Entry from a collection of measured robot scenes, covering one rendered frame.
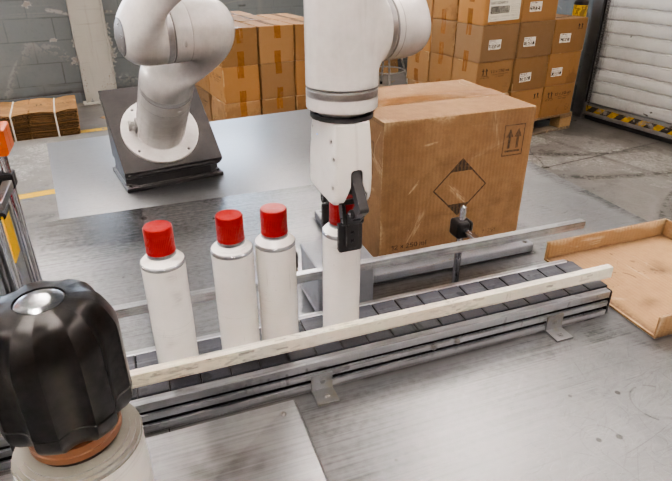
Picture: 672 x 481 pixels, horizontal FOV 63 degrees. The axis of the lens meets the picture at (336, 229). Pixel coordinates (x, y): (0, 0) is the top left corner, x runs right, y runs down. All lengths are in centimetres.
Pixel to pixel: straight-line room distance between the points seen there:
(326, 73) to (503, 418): 48
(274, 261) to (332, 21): 29
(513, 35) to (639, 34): 122
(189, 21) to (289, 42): 300
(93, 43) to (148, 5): 495
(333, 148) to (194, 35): 60
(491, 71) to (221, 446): 387
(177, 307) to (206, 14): 66
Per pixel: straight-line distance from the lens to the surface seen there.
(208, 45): 119
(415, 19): 67
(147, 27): 112
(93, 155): 177
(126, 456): 43
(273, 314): 73
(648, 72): 517
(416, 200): 98
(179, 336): 72
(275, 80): 414
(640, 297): 109
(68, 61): 611
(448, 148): 98
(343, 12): 60
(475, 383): 82
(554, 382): 85
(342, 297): 75
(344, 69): 61
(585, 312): 99
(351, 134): 63
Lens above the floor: 137
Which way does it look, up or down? 27 degrees down
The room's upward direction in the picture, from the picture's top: straight up
